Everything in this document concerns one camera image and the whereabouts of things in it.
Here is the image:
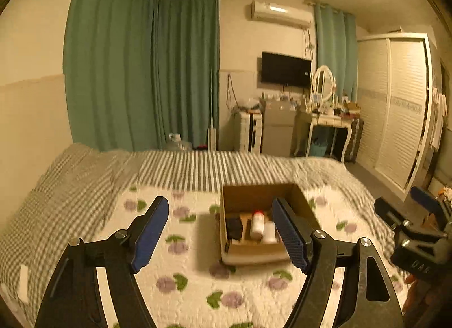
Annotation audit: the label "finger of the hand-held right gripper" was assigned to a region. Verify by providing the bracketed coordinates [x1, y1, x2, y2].
[410, 187, 452, 225]
[374, 197, 446, 241]

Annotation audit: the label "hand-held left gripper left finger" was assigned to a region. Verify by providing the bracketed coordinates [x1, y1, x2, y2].
[35, 196, 170, 328]

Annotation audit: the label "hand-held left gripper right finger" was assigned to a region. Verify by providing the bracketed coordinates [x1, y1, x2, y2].
[271, 197, 405, 328]

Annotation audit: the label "white cylinder with yellow label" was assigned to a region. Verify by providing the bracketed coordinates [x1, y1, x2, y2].
[262, 221, 277, 244]

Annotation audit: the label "white bottle with red cap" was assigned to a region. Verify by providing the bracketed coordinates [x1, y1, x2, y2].
[250, 210, 265, 238]

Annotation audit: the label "black remote control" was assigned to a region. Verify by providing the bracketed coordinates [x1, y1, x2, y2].
[226, 218, 244, 241]

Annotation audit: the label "person's right hand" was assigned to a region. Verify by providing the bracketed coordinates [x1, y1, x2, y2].
[403, 273, 424, 314]

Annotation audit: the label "white floral quilt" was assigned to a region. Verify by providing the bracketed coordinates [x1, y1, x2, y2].
[95, 185, 407, 328]

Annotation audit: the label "dark suitcase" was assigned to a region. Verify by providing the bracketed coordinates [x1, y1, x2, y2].
[344, 118, 364, 164]

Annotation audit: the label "hanging white clothes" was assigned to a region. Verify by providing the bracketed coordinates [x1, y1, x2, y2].
[429, 88, 449, 150]

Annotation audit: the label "white louvred wardrobe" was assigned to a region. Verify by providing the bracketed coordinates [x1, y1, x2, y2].
[357, 33, 436, 201]

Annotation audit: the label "bed with floral quilt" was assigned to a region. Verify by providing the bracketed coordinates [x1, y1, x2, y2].
[0, 142, 410, 328]

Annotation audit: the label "blue bin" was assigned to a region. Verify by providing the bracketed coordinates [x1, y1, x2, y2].
[311, 137, 329, 157]

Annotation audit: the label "clear water jug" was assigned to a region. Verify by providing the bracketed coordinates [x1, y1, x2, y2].
[163, 133, 193, 151]

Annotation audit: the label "white dressing table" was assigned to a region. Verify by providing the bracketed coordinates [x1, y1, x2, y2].
[295, 109, 354, 164]

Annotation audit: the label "grey small fridge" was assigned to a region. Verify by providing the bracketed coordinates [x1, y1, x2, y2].
[261, 98, 295, 155]

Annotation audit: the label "white suitcase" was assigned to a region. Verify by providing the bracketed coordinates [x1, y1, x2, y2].
[236, 111, 264, 154]

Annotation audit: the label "white flat item on bedsheet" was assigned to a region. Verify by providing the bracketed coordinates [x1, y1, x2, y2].
[19, 266, 29, 304]

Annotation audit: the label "oval white vanity mirror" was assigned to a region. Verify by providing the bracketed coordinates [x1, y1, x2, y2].
[312, 65, 335, 103]

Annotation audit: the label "light blue curtain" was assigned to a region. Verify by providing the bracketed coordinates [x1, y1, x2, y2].
[314, 3, 358, 103]

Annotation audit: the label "dark teal curtain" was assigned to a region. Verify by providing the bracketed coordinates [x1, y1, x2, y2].
[152, 0, 220, 150]

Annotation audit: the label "wide teal curtain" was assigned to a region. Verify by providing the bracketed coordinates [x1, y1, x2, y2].
[64, 0, 156, 152]

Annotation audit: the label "white air conditioner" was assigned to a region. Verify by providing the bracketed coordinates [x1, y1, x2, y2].
[251, 0, 313, 28]

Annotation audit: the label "black wall cable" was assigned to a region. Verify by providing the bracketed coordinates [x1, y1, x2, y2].
[226, 74, 239, 110]

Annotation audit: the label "black wall television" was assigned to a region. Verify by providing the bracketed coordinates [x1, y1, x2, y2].
[261, 51, 312, 88]

